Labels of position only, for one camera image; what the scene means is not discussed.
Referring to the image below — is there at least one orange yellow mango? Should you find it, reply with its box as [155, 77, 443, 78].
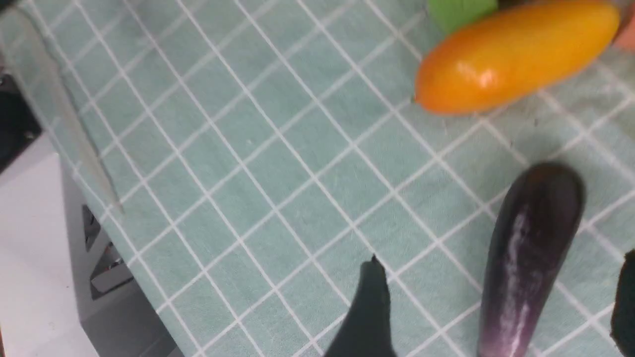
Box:
[414, 0, 621, 116]

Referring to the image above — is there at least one green foam cube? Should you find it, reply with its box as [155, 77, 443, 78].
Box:
[427, 0, 499, 34]

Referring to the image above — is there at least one green checkered tablecloth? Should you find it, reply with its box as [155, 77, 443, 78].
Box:
[1, 0, 634, 357]

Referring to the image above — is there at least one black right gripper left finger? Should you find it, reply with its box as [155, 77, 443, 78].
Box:
[324, 255, 396, 357]

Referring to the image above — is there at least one pink foam cube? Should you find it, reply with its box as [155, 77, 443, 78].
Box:
[613, 2, 635, 54]

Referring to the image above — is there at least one grey table frame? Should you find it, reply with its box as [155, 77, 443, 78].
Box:
[0, 74, 185, 357]

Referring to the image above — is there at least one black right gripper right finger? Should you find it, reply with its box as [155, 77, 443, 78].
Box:
[610, 250, 635, 357]

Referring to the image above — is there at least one dark purple eggplant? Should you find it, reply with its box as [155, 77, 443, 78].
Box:
[477, 161, 586, 357]

